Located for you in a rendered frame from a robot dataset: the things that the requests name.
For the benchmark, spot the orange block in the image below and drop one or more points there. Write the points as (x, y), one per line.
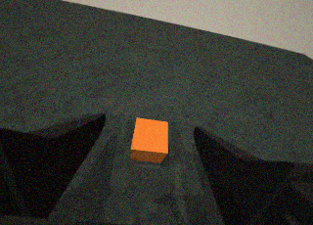
(150, 140)

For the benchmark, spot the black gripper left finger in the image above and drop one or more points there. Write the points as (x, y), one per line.
(38, 165)

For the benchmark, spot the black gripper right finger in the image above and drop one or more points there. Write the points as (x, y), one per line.
(244, 185)

